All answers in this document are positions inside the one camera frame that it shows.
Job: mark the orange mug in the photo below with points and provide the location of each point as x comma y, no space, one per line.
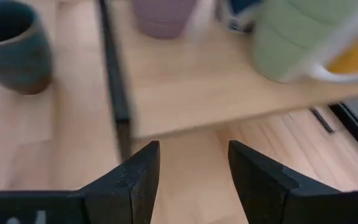
357,57

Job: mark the wooden shelf black metal legs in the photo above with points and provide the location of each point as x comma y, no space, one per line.
197,87

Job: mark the dark green brown mug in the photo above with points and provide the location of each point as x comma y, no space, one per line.
17,62

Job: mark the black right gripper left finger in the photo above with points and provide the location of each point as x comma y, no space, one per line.
126,193

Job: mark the white blue patterned mug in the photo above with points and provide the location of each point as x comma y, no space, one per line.
236,21

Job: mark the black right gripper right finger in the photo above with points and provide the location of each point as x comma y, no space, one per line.
259,189

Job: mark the small purple mug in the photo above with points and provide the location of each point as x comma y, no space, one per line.
163,18

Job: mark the black aluminium table frame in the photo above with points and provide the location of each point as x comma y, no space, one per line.
353,127

